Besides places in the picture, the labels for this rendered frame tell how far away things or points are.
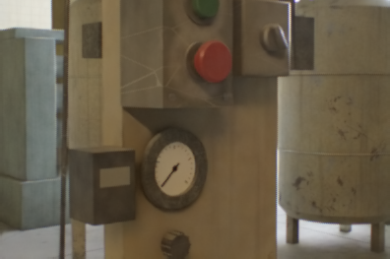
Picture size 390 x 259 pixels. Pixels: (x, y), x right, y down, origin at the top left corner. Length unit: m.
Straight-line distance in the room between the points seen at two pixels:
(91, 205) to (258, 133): 0.26
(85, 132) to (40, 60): 2.78
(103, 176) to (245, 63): 0.19
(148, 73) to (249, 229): 0.27
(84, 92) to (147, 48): 3.41
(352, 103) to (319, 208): 0.96
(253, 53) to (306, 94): 4.89
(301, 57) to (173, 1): 0.33
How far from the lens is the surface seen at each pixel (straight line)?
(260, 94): 0.77
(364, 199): 5.62
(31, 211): 6.73
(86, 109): 4.00
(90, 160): 0.61
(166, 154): 0.67
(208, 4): 0.61
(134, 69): 0.63
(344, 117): 5.49
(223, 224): 0.75
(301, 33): 0.89
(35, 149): 6.71
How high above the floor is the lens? 1.49
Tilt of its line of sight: 2 degrees down
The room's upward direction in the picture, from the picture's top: straight up
